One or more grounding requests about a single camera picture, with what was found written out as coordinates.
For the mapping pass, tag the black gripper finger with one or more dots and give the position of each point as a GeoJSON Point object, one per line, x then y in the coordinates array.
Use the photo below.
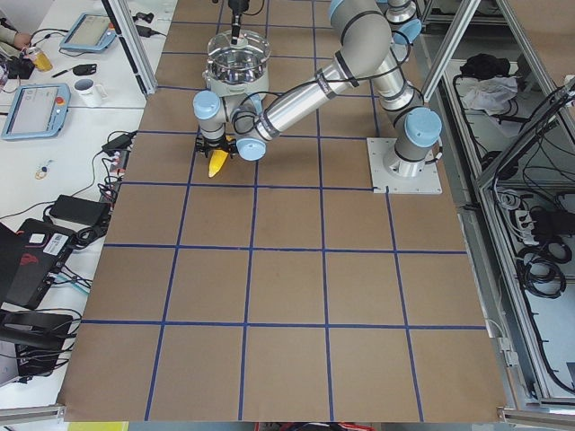
{"type": "Point", "coordinates": [236, 27]}

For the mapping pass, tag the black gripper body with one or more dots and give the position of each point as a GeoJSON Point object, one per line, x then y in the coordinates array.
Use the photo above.
{"type": "Point", "coordinates": [215, 145]}
{"type": "Point", "coordinates": [235, 20]}

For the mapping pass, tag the yellow corn cob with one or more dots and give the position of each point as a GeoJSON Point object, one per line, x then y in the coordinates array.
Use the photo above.
{"type": "Point", "coordinates": [218, 164]}

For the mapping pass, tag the glass pot lid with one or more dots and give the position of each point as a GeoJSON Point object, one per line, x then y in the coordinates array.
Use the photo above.
{"type": "Point", "coordinates": [245, 62]}

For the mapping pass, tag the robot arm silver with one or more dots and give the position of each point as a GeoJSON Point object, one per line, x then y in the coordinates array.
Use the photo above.
{"type": "Point", "coordinates": [232, 120]}

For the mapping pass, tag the pale green electric pot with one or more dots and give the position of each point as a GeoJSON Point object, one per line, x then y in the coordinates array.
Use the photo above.
{"type": "Point", "coordinates": [222, 90]}

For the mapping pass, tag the white mug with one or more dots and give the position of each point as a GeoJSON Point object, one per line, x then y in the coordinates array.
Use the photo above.
{"type": "Point", "coordinates": [92, 93]}

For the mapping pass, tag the black power brick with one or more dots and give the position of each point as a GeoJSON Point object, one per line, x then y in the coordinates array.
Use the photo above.
{"type": "Point", "coordinates": [79, 210]}

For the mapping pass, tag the black small pouch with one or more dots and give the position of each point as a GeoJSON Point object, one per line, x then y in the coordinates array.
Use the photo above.
{"type": "Point", "coordinates": [84, 69]}

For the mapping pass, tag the teach pendant far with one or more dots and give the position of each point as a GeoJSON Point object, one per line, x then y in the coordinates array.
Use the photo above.
{"type": "Point", "coordinates": [91, 33]}

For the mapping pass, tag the teach pendant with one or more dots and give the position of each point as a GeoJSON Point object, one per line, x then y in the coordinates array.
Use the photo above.
{"type": "Point", "coordinates": [91, 33]}
{"type": "Point", "coordinates": [37, 111]}

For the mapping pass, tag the black pen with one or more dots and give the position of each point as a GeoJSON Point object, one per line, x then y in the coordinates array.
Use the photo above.
{"type": "Point", "coordinates": [62, 72]}

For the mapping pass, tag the teach pendant near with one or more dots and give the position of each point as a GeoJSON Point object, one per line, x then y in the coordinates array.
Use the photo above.
{"type": "Point", "coordinates": [37, 111]}

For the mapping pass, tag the aluminium frame post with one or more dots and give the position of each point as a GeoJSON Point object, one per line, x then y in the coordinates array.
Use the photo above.
{"type": "Point", "coordinates": [122, 21]}

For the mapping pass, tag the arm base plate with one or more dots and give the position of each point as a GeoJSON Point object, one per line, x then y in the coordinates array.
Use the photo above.
{"type": "Point", "coordinates": [391, 174]}

